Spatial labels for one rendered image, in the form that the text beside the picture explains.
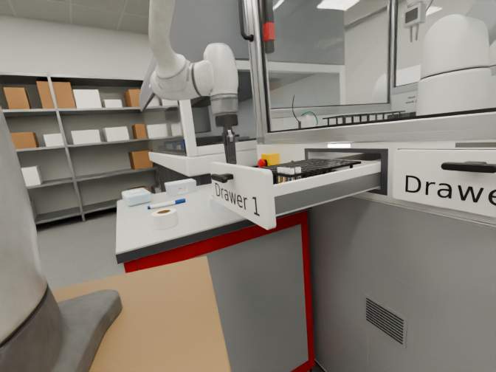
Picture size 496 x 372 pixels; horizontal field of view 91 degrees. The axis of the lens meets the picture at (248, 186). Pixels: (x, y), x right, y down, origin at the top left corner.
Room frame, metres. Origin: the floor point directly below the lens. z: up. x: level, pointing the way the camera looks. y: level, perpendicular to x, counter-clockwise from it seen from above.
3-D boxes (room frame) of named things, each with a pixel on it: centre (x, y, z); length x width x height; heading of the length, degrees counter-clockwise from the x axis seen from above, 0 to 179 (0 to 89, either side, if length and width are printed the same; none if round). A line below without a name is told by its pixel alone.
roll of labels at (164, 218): (0.68, 0.25, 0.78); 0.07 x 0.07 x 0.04
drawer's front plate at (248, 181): (0.55, 0.03, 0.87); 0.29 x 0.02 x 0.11; 27
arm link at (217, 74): (0.85, 0.06, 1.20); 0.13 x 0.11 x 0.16; 77
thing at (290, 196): (0.64, -0.16, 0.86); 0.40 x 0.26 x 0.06; 117
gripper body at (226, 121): (0.85, 0.05, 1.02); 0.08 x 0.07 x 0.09; 11
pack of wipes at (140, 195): (1.02, 0.48, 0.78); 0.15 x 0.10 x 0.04; 33
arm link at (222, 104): (0.85, 0.05, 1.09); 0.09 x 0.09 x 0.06
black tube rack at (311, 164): (0.64, -0.15, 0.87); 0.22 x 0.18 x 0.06; 117
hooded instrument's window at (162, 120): (2.38, 0.20, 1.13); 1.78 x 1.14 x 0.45; 27
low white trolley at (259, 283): (0.93, 0.19, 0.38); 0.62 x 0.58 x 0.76; 27
